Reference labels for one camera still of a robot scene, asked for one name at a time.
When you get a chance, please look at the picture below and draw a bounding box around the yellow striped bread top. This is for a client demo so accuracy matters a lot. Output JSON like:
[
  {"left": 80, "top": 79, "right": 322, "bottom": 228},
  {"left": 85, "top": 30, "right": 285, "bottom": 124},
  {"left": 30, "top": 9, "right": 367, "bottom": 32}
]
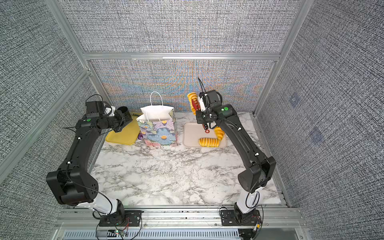
[{"left": 187, "top": 93, "right": 201, "bottom": 115}]

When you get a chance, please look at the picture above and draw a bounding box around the yellow striped bread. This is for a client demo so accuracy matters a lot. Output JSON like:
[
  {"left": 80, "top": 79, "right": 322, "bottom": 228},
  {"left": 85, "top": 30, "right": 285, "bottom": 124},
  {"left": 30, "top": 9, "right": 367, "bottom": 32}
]
[
  {"left": 214, "top": 127, "right": 225, "bottom": 141},
  {"left": 199, "top": 138, "right": 221, "bottom": 148},
  {"left": 187, "top": 93, "right": 201, "bottom": 115}
]

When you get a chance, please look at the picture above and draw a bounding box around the floral paper gift bag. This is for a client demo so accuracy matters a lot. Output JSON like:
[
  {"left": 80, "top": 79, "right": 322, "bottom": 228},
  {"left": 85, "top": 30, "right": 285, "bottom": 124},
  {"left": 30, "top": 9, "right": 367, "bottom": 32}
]
[{"left": 137, "top": 91, "right": 177, "bottom": 147}]

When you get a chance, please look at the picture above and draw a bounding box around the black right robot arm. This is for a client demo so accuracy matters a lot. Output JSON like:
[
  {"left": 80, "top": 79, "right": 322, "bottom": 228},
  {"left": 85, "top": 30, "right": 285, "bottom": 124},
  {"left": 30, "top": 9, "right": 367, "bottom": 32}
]
[{"left": 193, "top": 90, "right": 276, "bottom": 223}]

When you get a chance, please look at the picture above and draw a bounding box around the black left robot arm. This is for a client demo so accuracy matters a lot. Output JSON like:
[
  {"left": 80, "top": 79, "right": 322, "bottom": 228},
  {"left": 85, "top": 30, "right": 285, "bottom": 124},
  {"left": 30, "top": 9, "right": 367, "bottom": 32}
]
[{"left": 46, "top": 107, "right": 132, "bottom": 215}]

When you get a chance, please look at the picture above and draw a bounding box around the beige bread tray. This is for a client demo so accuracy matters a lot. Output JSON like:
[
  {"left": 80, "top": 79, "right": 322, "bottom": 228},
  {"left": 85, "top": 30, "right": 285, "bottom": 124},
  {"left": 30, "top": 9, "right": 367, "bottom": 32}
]
[{"left": 183, "top": 123, "right": 228, "bottom": 148}]

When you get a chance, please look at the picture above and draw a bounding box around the yellow striped bread front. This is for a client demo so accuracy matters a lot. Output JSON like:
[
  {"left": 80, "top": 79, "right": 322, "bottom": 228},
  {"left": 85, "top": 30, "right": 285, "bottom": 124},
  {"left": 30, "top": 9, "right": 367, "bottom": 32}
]
[{"left": 199, "top": 138, "right": 221, "bottom": 148}]

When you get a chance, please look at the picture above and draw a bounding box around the black cup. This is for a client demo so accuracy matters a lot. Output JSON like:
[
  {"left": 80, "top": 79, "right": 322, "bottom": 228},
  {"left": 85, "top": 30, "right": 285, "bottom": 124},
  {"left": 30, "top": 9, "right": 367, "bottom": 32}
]
[{"left": 116, "top": 106, "right": 132, "bottom": 124}]

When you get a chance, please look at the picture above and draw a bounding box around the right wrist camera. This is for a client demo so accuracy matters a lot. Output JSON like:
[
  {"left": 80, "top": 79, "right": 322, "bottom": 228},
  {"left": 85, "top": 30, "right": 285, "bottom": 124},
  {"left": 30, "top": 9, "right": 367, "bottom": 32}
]
[{"left": 198, "top": 93, "right": 207, "bottom": 112}]

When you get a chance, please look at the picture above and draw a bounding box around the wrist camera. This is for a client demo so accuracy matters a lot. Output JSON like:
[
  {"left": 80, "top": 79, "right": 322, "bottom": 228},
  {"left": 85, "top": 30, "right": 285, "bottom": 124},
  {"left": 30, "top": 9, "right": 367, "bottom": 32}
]
[
  {"left": 86, "top": 101, "right": 116, "bottom": 118},
  {"left": 198, "top": 93, "right": 207, "bottom": 112}
]

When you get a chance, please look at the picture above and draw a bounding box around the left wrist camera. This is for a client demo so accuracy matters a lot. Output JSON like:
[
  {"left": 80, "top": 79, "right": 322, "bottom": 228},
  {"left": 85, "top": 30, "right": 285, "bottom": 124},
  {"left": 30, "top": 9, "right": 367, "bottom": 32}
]
[{"left": 86, "top": 101, "right": 116, "bottom": 118}]

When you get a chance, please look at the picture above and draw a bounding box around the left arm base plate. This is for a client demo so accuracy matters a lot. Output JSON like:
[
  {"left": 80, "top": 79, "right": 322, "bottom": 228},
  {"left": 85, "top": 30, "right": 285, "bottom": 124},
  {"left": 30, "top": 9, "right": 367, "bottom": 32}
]
[{"left": 99, "top": 211, "right": 143, "bottom": 227}]

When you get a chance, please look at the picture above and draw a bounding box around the aluminium cage frame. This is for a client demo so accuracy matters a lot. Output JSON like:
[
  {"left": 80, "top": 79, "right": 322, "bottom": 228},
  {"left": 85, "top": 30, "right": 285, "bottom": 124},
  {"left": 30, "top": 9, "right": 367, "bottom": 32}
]
[{"left": 1, "top": 1, "right": 303, "bottom": 240}]

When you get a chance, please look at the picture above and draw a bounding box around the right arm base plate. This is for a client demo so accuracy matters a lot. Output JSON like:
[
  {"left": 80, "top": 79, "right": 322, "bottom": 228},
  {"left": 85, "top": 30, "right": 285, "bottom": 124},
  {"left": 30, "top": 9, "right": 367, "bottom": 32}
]
[{"left": 219, "top": 209, "right": 262, "bottom": 226}]

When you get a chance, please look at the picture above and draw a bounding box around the white slotted cable duct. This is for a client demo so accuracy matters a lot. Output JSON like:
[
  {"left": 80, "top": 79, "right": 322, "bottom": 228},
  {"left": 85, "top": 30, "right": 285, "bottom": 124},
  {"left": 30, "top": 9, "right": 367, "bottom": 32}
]
[{"left": 62, "top": 229, "right": 241, "bottom": 240}]

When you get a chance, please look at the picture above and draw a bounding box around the aluminium front rail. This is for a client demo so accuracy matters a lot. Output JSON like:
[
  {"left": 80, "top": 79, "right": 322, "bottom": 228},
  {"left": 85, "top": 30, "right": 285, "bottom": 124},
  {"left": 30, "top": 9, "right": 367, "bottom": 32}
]
[{"left": 54, "top": 205, "right": 308, "bottom": 230}]

